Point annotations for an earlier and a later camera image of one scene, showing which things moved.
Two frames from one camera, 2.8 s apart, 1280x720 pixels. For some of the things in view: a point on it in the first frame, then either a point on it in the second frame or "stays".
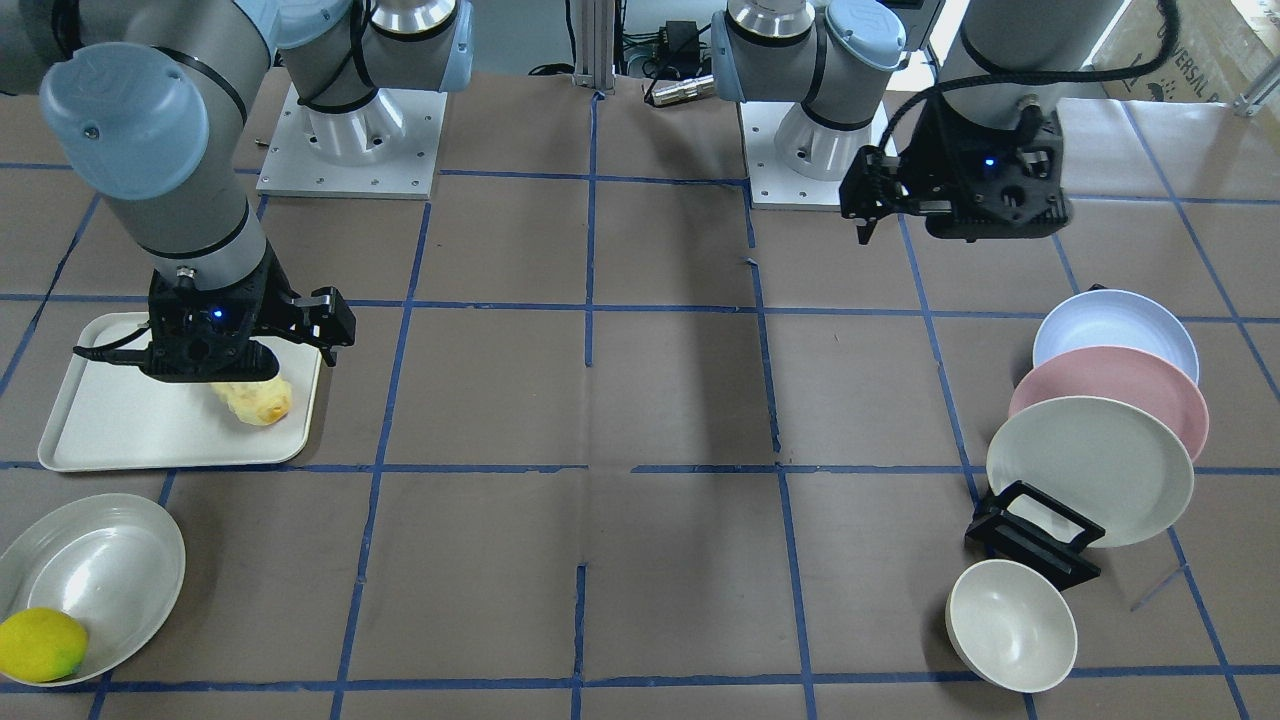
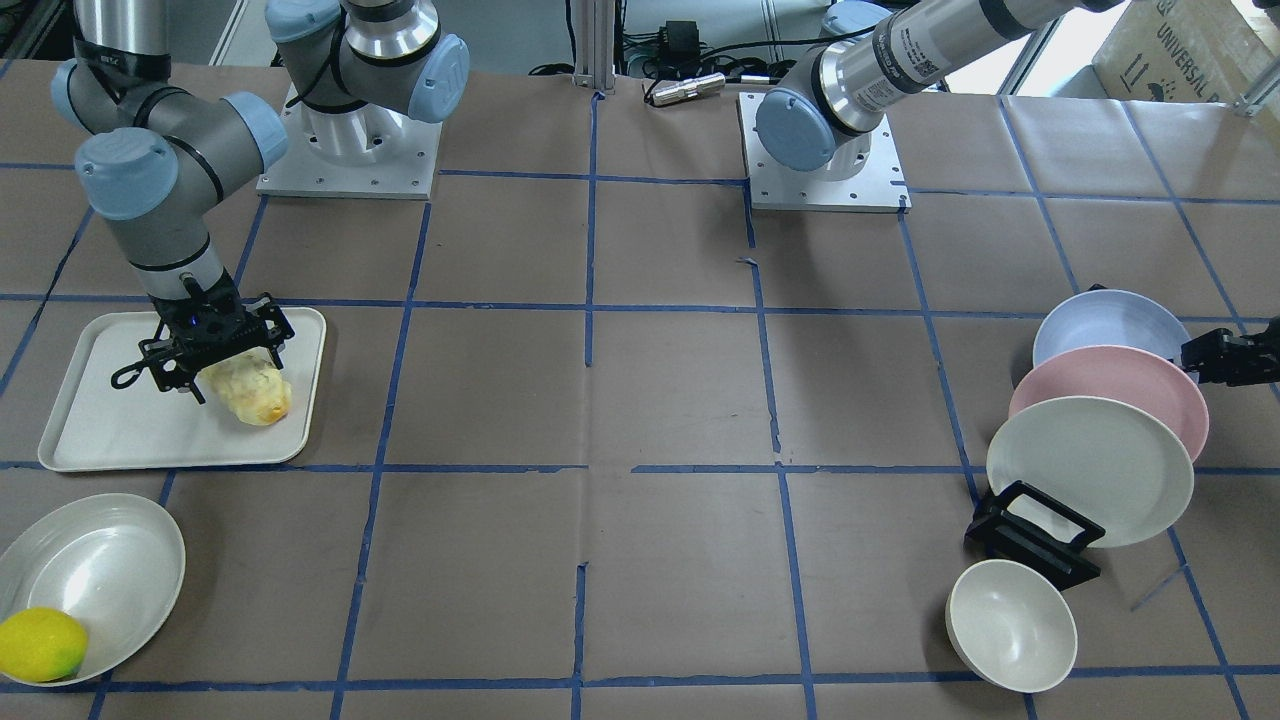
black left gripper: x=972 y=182 -> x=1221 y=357
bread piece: x=256 y=403 stays
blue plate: x=1118 y=318 stays
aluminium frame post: x=594 y=44 stays
